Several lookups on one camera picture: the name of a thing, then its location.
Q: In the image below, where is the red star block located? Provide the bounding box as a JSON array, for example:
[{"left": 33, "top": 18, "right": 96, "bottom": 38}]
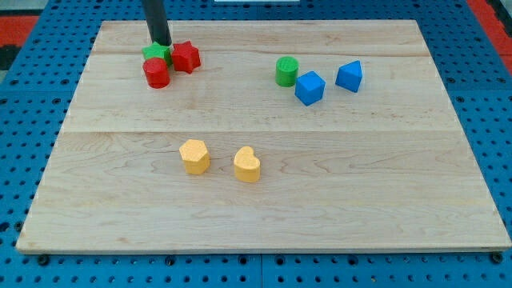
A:
[{"left": 171, "top": 41, "right": 201, "bottom": 74}]

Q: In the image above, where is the green star block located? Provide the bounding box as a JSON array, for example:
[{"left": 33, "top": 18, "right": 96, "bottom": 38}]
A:
[{"left": 142, "top": 42, "right": 173, "bottom": 66}]

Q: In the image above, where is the yellow heart block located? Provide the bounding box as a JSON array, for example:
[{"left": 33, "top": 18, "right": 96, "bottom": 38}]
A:
[{"left": 234, "top": 146, "right": 261, "bottom": 182}]

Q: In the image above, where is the light wooden board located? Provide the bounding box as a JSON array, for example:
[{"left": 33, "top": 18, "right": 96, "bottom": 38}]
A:
[{"left": 16, "top": 20, "right": 511, "bottom": 254}]

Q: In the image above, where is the yellow hexagon block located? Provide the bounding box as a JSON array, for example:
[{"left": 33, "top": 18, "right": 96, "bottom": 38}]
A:
[{"left": 179, "top": 139, "right": 210, "bottom": 175}]

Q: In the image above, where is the blue cube block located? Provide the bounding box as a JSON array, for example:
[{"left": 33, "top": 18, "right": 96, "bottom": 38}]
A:
[{"left": 294, "top": 71, "right": 326, "bottom": 106}]

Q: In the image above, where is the green cylinder block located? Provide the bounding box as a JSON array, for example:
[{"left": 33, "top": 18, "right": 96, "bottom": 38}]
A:
[{"left": 275, "top": 56, "right": 299, "bottom": 87}]

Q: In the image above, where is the blue triangular prism block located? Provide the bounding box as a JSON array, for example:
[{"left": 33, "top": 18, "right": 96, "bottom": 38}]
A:
[{"left": 335, "top": 60, "right": 363, "bottom": 93}]

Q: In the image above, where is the red cylinder block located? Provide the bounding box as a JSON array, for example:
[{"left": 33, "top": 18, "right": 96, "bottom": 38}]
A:
[{"left": 142, "top": 58, "right": 170, "bottom": 89}]

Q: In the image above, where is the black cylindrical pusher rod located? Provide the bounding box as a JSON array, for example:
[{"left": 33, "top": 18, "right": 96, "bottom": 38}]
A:
[{"left": 141, "top": 0, "right": 172, "bottom": 46}]

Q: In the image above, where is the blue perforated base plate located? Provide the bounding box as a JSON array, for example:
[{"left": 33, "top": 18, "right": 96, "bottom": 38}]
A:
[{"left": 1, "top": 1, "right": 511, "bottom": 287}]

